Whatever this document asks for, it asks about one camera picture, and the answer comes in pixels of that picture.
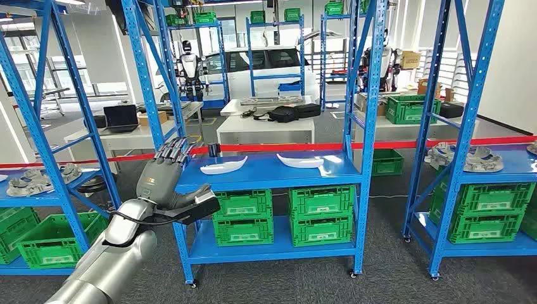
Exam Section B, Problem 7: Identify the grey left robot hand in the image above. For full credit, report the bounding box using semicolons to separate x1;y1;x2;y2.
136;136;213;210

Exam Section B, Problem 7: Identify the white curved plastic part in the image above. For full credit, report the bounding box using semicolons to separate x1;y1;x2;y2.
200;156;248;175
277;153;325;170

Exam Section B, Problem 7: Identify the blue metal shelf rack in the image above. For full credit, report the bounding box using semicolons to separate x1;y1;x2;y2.
0;0;122;278
402;0;537;281
122;0;389;288
246;15;306;98
165;18;231;111
320;10;372;111

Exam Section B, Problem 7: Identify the red barrier belt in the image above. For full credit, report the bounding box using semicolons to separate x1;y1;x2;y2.
221;135;537;153
0;148;210;170

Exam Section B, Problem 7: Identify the white table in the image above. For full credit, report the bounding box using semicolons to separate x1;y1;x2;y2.
352;113;479;146
63;113;186;175
217;115;315;146

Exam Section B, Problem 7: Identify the black stool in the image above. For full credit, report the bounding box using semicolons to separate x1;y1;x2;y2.
77;175;111;194

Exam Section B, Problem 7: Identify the black laptop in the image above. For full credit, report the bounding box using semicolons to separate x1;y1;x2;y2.
100;104;140;134

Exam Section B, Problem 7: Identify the grey metal tray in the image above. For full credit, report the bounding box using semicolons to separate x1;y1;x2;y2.
138;101;192;113
239;96;305;106

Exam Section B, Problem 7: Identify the black hard case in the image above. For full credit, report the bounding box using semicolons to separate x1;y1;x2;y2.
438;101;464;119
84;114;106;129
293;103;322;119

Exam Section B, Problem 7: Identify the white black humanoid robot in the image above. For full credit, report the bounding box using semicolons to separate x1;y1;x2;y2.
358;29;403;93
176;41;210;103

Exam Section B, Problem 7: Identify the white car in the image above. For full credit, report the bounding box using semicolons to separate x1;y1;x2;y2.
153;45;320;104

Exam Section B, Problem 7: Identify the open cardboard box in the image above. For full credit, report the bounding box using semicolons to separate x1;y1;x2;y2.
417;78;442;99

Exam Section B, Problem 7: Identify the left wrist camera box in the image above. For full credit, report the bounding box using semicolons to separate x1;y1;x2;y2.
153;191;221;226

